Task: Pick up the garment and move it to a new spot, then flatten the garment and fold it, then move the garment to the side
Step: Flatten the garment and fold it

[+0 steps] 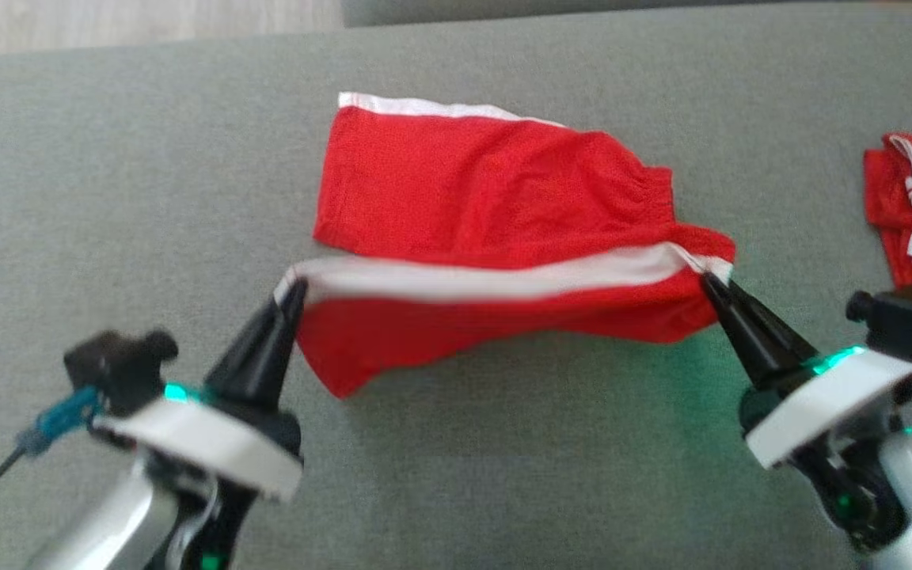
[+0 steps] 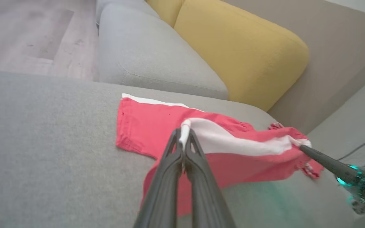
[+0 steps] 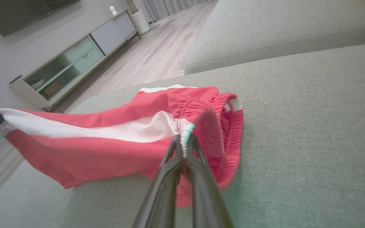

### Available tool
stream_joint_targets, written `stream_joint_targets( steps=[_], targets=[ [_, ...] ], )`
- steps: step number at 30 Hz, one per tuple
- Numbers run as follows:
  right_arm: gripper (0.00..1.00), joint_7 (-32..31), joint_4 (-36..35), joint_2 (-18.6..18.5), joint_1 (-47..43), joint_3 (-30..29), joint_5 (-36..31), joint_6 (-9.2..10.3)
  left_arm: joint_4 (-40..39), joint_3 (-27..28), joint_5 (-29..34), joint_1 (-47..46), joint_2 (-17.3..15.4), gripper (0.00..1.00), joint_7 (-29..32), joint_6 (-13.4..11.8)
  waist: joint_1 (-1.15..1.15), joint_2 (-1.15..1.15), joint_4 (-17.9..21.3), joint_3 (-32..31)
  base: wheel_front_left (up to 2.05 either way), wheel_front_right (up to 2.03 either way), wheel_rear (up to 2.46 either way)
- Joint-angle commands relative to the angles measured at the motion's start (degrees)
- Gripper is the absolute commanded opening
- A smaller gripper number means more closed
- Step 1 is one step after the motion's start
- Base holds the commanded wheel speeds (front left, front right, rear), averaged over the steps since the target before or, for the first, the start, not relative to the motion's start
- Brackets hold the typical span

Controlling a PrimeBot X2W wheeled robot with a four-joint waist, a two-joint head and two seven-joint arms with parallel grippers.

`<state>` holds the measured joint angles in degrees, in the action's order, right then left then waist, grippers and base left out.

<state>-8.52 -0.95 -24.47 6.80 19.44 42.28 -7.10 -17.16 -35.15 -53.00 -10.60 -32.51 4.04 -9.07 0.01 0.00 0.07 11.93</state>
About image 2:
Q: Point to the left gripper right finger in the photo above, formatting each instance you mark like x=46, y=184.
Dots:
x=204, y=196

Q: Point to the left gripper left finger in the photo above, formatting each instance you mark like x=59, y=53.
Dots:
x=165, y=190

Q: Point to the red shorts with white trim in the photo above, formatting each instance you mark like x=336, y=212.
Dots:
x=144, y=126

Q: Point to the beige low partition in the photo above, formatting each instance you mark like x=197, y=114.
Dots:
x=334, y=38

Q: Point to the grey sofa seat cushion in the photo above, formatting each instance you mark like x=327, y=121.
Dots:
x=128, y=3
x=144, y=53

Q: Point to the yellow sofa back cushion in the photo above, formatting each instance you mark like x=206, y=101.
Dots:
x=239, y=53
x=165, y=9

